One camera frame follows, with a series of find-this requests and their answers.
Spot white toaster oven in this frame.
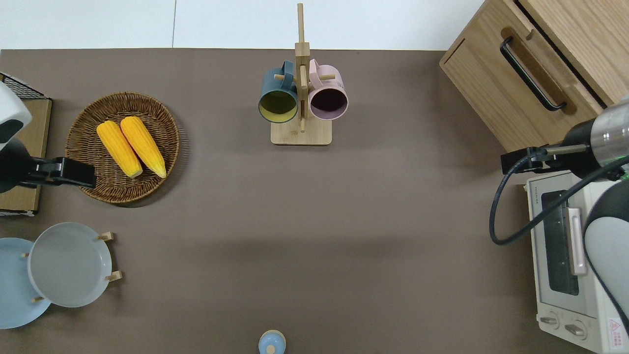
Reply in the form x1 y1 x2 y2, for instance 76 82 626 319
525 170 629 354

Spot black metal drawer handle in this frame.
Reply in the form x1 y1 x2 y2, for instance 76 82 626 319
500 36 567 112

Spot small blue round knob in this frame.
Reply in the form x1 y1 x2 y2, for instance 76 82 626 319
258 330 286 354

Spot wooden mug tree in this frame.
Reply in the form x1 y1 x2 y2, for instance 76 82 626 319
270 2 337 146

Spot grey plate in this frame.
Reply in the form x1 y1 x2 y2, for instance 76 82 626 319
27 222 113 308

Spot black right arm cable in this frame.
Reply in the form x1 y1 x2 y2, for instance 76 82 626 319
489 144 629 246

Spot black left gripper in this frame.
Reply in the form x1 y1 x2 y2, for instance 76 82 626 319
29 156 97 190

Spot wooden plate rack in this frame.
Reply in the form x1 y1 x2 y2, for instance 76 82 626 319
21 232 123 303

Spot brown table mat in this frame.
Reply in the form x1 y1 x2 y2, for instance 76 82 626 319
0 48 606 354

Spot pink mug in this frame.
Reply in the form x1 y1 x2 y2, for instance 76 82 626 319
308 59 349 121

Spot dark blue mug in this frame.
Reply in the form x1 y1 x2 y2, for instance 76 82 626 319
258 60 300 124

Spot yellow corn cob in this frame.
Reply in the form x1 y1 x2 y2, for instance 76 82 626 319
96 120 143 178
120 116 168 178

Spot brown wicker basket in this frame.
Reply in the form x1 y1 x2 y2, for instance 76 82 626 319
65 92 180 205

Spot light blue plate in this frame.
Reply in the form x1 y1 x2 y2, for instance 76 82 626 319
0 237 53 329

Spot light wooden cabinet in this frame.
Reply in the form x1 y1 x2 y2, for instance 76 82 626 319
439 0 629 153

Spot black wire wooden shelf rack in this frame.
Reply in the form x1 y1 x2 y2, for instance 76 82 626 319
0 73 53 217

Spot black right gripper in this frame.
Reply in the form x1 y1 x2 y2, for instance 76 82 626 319
501 147 567 176

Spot light wooden drawer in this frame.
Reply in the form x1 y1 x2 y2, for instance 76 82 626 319
441 0 610 152

